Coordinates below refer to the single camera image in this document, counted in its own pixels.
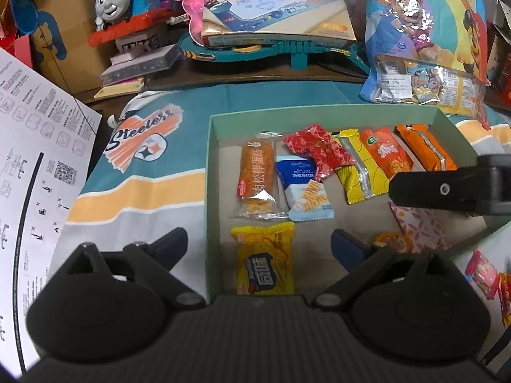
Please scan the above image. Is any cardboard box blue bear print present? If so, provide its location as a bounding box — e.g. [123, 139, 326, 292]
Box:
[24, 0, 116, 96]

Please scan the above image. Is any drawing mat toy box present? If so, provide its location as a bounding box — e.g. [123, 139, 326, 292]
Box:
[200, 0, 358, 49]

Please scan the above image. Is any grey clear plastic box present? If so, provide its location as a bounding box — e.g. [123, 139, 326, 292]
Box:
[100, 44, 182, 86]

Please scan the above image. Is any red paper bag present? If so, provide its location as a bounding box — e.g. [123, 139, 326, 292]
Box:
[0, 34, 34, 68]

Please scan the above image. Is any yellow striped packet silver seam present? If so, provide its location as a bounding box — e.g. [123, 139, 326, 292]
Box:
[329, 128, 390, 205]

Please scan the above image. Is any orange packet silver seam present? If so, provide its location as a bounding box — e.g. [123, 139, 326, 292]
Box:
[395, 124, 458, 173]

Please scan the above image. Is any pink plastic toy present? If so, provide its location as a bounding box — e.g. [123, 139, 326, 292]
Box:
[181, 0, 208, 46]

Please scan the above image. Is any yellow biscuit packet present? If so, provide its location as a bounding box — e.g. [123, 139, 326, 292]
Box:
[231, 221, 296, 297]

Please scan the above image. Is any teal printed blanket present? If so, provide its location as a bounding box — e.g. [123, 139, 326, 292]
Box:
[48, 80, 511, 368]

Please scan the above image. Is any large cartoon snack bag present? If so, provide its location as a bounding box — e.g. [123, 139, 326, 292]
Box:
[359, 0, 492, 118]

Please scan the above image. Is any white instruction sheet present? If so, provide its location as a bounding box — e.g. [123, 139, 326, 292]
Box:
[0, 48, 102, 376]

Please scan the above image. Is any green cardboard box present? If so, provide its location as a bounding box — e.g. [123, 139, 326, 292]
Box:
[204, 104, 511, 304]

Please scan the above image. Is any red sparkly candy packet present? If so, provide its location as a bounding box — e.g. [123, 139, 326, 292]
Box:
[283, 123, 356, 184]

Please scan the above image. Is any pink red snack packet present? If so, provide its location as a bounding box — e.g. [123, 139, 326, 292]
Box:
[465, 249, 511, 328]

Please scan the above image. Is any orange round cookie packet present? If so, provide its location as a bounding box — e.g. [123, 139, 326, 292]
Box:
[371, 231, 414, 254]

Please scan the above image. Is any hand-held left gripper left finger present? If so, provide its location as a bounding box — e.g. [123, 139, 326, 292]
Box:
[52, 227, 206, 310]

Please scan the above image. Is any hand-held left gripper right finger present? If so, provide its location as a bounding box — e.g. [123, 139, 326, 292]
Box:
[311, 229, 460, 310]

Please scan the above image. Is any flat beige box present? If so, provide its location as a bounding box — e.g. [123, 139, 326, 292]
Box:
[94, 76, 146, 100]

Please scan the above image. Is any black grey lettered box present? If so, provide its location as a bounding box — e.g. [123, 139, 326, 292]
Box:
[115, 28, 170, 56]

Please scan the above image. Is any blue toy train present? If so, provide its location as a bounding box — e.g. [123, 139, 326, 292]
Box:
[88, 0, 188, 46]

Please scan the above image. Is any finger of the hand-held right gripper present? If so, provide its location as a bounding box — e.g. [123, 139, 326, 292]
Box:
[388, 154, 511, 217]

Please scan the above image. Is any orange-red snack packet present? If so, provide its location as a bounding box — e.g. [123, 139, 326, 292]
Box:
[360, 127, 416, 180]

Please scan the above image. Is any pink leaf-pattern packet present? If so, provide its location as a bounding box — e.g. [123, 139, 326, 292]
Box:
[389, 201, 450, 254]

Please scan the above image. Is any blue white cracker packet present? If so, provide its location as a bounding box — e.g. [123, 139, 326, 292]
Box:
[276, 155, 335, 222]

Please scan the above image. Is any teal toy track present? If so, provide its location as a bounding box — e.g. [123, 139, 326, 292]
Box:
[176, 32, 372, 76]

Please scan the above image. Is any orange cake stick packet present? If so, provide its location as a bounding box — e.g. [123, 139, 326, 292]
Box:
[231, 131, 290, 222]

